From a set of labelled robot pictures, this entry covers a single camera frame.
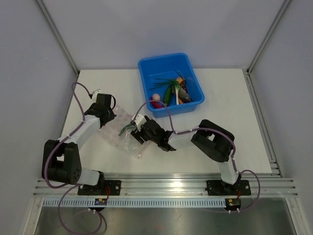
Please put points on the red fake chili pepper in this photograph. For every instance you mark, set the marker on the red fake chili pepper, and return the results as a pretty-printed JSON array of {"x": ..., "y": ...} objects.
[{"x": 155, "y": 103}]

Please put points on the clear zip top bag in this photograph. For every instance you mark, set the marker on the clear zip top bag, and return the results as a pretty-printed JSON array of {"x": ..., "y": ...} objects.
[{"x": 126, "y": 142}]

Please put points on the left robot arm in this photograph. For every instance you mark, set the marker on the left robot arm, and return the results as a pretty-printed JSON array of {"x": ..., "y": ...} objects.
[{"x": 61, "y": 158}]

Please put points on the fake green cucumber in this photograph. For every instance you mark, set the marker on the fake green cucumber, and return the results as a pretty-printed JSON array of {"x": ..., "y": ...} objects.
[{"x": 168, "y": 95}]

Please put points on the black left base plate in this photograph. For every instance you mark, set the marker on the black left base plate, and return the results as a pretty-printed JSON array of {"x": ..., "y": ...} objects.
[{"x": 110, "y": 187}]

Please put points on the left aluminium frame post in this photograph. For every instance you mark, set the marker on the left aluminium frame post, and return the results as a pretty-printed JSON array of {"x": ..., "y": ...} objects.
[{"x": 54, "y": 30}]

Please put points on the fake green onion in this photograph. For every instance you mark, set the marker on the fake green onion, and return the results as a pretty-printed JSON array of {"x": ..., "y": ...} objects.
[{"x": 173, "y": 83}]

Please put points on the fake steak slice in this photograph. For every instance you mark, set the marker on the fake steak slice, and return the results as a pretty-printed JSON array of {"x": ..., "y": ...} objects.
[{"x": 180, "y": 79}]

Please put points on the aluminium mounting rail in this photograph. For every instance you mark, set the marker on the aluminium mounting rail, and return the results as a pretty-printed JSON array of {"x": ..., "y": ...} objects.
[{"x": 192, "y": 185}]

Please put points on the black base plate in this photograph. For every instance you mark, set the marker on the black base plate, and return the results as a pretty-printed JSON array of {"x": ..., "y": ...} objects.
[
  {"x": 220, "y": 188},
  {"x": 110, "y": 187}
]

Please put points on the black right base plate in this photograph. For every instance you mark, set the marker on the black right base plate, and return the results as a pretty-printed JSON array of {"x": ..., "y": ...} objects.
[{"x": 220, "y": 188}]

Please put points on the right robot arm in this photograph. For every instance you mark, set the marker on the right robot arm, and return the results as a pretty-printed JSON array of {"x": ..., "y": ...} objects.
[{"x": 212, "y": 140}]

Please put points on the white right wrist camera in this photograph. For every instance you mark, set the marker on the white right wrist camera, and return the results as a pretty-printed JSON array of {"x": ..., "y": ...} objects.
[{"x": 138, "y": 120}]

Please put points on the grey fake fish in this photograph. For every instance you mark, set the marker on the grey fake fish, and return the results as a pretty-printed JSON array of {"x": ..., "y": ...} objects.
[{"x": 184, "y": 96}]

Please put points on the right aluminium frame post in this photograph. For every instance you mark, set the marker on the right aluminium frame post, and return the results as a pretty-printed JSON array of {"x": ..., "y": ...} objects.
[{"x": 272, "y": 28}]

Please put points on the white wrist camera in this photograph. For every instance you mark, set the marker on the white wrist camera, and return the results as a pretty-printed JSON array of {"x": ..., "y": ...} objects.
[
  {"x": 94, "y": 94},
  {"x": 138, "y": 120}
]

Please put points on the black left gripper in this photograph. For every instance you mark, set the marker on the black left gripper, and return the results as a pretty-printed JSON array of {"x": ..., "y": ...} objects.
[{"x": 112, "y": 115}]

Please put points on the blue plastic bin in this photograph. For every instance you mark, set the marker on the blue plastic bin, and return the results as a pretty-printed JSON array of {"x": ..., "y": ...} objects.
[{"x": 162, "y": 68}]

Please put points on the white slotted cable duct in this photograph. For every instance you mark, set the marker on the white slotted cable duct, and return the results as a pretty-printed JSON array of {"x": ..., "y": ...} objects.
[{"x": 137, "y": 202}]

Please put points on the aluminium frame post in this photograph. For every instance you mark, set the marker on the aluminium frame post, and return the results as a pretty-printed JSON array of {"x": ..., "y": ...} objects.
[
  {"x": 272, "y": 28},
  {"x": 54, "y": 30}
]

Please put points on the fake egg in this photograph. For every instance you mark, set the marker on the fake egg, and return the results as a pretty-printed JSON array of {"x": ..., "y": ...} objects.
[{"x": 156, "y": 97}]

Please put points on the fake green leaf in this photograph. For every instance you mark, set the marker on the fake green leaf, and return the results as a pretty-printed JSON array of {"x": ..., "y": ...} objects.
[{"x": 125, "y": 128}]

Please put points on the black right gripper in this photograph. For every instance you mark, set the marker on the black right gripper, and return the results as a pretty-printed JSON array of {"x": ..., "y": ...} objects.
[{"x": 137, "y": 134}]

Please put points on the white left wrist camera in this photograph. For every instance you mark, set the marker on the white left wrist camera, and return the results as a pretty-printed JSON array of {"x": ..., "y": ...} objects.
[{"x": 94, "y": 94}]

